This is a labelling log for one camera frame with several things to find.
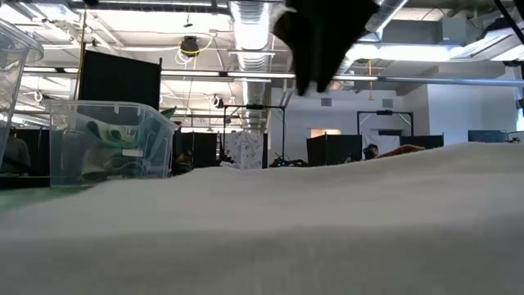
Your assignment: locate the white towel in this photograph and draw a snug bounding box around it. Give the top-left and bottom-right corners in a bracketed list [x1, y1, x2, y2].
[0, 141, 524, 295]

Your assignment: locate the light green towel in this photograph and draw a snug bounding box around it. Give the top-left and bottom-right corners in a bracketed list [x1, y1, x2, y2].
[79, 106, 178, 182]

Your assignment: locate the long LED light bar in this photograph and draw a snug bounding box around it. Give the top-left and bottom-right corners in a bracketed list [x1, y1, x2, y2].
[22, 66, 524, 88]

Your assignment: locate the black divider panel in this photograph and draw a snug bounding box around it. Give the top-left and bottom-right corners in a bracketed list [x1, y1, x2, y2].
[399, 134, 445, 149]
[174, 130, 224, 165]
[306, 134, 364, 167]
[11, 127, 51, 177]

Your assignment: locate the white patterned sheet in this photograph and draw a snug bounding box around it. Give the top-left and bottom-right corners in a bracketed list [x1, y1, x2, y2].
[224, 130, 265, 170]

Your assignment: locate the person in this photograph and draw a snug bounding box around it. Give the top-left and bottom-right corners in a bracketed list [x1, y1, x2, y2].
[363, 143, 381, 161]
[174, 150, 196, 173]
[0, 126, 33, 175]

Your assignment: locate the clear plastic bin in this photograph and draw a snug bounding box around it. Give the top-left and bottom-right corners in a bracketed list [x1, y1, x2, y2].
[47, 100, 180, 188]
[0, 18, 45, 165]

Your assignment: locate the blue divider panel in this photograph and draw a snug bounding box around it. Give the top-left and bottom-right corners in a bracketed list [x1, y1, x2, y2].
[468, 129, 508, 143]

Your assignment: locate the black partition panel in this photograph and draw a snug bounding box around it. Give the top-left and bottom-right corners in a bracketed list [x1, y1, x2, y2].
[78, 49, 163, 112]

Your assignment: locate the green table mat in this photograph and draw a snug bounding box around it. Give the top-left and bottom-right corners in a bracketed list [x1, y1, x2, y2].
[0, 186, 93, 214]

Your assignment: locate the silver ventilation duct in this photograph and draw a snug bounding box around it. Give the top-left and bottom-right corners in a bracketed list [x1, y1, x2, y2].
[333, 0, 410, 89]
[228, 0, 274, 132]

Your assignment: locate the yellow hanging cord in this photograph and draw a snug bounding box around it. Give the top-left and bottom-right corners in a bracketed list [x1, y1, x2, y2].
[367, 59, 376, 102]

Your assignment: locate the black overhead rig frame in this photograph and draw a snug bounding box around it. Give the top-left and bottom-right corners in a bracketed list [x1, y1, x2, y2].
[223, 104, 287, 167]
[356, 109, 414, 145]

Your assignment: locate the black ceiling cord reel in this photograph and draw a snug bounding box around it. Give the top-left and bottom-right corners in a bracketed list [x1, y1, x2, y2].
[179, 35, 201, 57]

